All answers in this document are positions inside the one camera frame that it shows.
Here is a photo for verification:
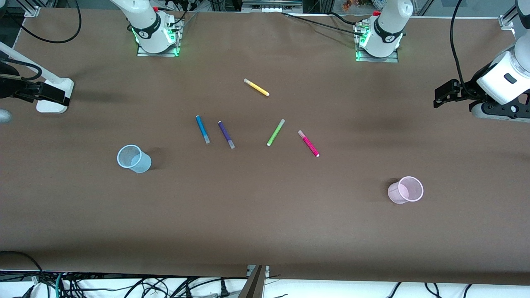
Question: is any grey metal rail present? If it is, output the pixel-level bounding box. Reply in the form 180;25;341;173
242;0;304;13

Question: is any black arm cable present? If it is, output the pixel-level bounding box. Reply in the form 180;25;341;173
450;0;477;99
16;0;82;44

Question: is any white stand with slanted bar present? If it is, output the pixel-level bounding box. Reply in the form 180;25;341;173
0;41;75;115

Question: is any yellow marker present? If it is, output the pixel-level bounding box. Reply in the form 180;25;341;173
243;78;270;97

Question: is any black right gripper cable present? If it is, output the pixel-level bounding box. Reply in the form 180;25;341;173
0;58;43;82

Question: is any pink marker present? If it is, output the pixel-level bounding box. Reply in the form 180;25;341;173
298;130;320;158

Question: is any blue mesh cup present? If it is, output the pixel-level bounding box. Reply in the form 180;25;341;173
117;144;152;174

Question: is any metal table bracket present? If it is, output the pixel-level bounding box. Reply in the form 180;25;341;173
238;265;270;298

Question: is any purple marker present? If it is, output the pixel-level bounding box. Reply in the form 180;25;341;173
218;121;236;150

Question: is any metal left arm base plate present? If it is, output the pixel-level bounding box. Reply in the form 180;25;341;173
354;22;400;63

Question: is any blue marker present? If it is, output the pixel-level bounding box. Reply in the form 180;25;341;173
195;115;210;144

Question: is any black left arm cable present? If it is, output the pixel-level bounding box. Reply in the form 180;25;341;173
450;0;477;99

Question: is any pink mesh cup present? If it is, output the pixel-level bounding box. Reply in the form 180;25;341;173
388;176;424;204

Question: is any black looped floor cable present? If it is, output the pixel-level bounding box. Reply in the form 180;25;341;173
0;250;47;298

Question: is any black cable across table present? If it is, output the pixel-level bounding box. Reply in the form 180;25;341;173
281;12;366;37

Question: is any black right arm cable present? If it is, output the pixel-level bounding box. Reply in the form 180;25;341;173
16;0;82;44

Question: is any green marker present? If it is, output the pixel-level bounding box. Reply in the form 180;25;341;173
266;119;286;147

